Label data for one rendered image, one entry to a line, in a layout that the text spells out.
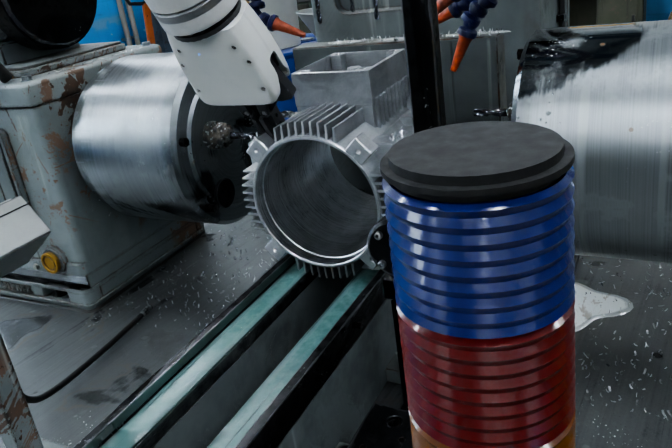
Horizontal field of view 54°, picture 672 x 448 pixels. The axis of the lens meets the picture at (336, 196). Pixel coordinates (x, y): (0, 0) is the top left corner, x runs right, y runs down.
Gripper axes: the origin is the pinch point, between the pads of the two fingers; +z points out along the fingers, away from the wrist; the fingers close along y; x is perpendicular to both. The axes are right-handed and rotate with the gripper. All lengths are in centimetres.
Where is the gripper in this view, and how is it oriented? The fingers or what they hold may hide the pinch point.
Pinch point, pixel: (269, 121)
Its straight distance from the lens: 76.1
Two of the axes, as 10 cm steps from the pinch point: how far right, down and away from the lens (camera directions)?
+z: 3.4, 6.1, 7.2
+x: 3.1, -7.9, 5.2
